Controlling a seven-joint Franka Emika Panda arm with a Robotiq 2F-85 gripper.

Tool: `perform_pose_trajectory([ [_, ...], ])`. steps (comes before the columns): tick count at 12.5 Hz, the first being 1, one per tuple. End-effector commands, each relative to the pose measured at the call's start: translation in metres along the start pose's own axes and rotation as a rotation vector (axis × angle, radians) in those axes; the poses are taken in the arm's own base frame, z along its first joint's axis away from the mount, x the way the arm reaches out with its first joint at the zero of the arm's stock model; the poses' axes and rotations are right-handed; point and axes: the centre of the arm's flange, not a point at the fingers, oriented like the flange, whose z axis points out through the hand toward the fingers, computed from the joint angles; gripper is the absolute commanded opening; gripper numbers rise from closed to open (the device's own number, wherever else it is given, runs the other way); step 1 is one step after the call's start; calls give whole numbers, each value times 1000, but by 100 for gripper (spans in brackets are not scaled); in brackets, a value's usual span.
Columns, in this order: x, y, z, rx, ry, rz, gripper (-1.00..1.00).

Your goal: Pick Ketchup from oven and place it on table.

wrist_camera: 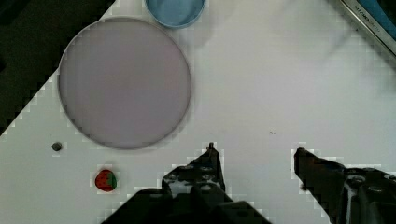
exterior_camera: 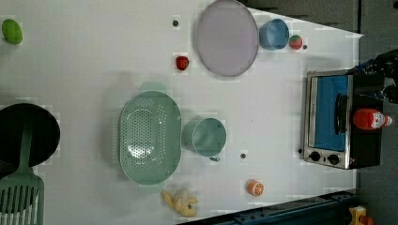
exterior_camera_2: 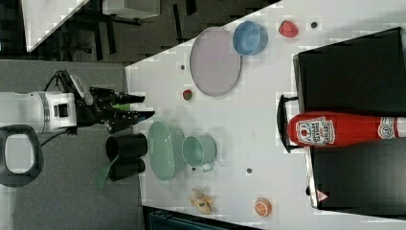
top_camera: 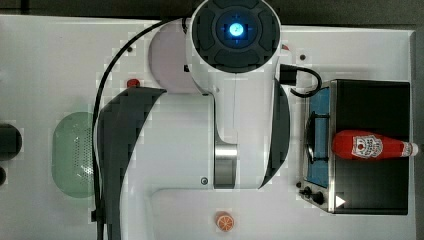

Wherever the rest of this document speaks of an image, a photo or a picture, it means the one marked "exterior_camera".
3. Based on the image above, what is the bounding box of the blue cup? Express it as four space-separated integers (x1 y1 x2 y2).
259 19 289 51

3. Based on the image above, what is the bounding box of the black round pan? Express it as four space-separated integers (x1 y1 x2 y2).
0 103 60 177

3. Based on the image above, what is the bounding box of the red toy strawberry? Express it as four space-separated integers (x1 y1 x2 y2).
176 55 190 71

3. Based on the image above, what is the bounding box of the orange toy half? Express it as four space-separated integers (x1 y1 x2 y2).
247 180 265 197

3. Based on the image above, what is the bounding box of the yellow peeled toy banana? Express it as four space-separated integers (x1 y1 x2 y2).
161 188 198 218

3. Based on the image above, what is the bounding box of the yellow orange toy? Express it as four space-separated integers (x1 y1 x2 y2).
349 205 375 225

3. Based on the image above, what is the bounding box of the green perforated colander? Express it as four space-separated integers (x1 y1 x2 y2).
119 82 181 194

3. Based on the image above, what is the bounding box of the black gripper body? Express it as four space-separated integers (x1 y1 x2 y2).
375 50 398 79

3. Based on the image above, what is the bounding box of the green toy lime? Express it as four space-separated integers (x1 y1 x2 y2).
2 19 23 45

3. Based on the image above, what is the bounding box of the blue metal frame rail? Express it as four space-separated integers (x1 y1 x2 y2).
180 191 359 225

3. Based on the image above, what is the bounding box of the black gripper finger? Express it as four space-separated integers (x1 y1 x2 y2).
356 85 398 104
345 59 379 75

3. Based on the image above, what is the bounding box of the green cup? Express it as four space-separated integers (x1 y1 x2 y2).
181 117 227 162

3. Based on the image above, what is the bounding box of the black silver toaster oven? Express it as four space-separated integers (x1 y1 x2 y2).
301 70 384 170

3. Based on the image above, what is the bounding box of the green slotted spatula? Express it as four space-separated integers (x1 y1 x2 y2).
1 119 44 225

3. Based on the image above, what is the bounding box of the red green toy tomato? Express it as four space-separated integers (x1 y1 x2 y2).
288 35 303 50

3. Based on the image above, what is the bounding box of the red plush ketchup bottle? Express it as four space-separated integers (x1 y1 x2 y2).
353 109 392 130

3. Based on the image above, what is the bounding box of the grey round plate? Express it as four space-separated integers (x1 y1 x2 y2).
195 0 258 77

